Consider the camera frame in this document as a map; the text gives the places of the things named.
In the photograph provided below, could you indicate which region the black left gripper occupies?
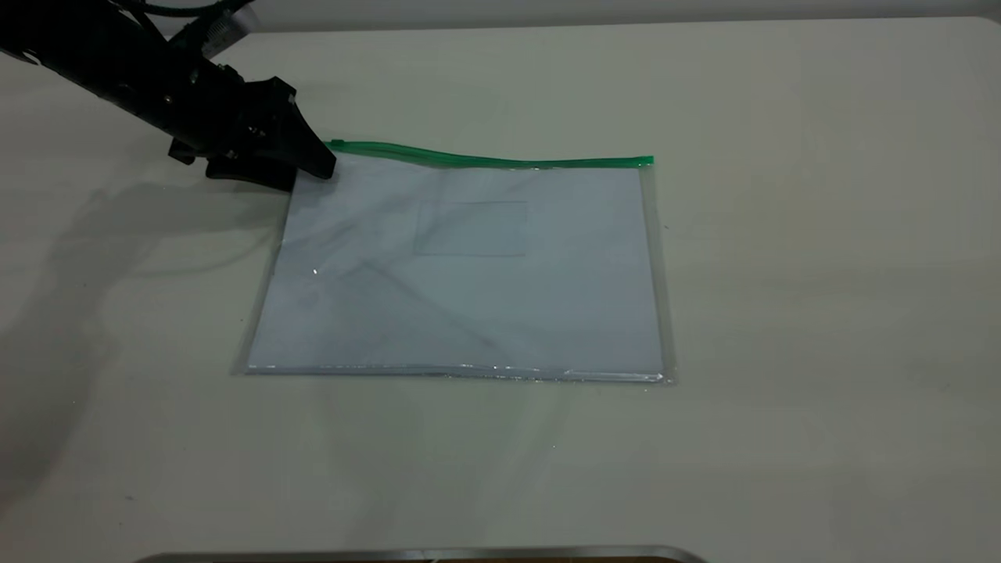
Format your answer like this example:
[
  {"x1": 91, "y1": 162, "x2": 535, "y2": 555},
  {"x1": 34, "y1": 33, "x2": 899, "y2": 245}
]
[{"x1": 167, "y1": 66, "x2": 338, "y2": 193}]

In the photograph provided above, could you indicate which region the transparent zip bag green zipper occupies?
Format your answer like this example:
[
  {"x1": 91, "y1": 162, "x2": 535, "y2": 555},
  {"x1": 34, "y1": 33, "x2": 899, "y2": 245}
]
[{"x1": 231, "y1": 139, "x2": 678, "y2": 386}]

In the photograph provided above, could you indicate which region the white paper sheet stack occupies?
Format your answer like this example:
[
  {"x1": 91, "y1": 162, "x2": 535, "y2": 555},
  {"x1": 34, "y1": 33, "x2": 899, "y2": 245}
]
[{"x1": 249, "y1": 156, "x2": 665, "y2": 375}]

